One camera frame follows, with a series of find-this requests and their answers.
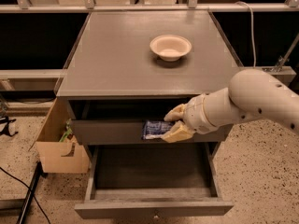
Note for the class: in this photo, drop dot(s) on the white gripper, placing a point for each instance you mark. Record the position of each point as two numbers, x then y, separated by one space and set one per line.
194 114

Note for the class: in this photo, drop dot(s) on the blue rxbar blueberry wrapper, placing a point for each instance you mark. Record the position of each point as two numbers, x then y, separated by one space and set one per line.
153 129

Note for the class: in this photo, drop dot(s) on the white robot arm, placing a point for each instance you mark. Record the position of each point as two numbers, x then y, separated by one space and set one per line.
251 94

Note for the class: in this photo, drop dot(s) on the open grey middle drawer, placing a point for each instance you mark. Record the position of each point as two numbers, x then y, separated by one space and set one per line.
153 181

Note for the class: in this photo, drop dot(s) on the grey wooden drawer cabinet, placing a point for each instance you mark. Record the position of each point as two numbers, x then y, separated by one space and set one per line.
115 75

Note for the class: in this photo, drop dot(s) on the closed grey top drawer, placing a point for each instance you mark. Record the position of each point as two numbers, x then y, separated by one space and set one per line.
111 132

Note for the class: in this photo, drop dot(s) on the white paper bowl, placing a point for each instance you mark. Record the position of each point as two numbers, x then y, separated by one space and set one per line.
170 48

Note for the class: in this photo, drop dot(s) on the green item in box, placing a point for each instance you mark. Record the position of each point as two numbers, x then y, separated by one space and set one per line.
67 131

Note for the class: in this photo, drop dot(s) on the cardboard box beside cabinet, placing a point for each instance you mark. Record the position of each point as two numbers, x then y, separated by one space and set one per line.
67 157

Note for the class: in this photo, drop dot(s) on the black floor bar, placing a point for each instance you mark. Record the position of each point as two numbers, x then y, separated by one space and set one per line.
30 194

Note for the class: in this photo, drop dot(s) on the metal rail frame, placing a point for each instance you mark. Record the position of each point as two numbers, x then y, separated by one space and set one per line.
40 37

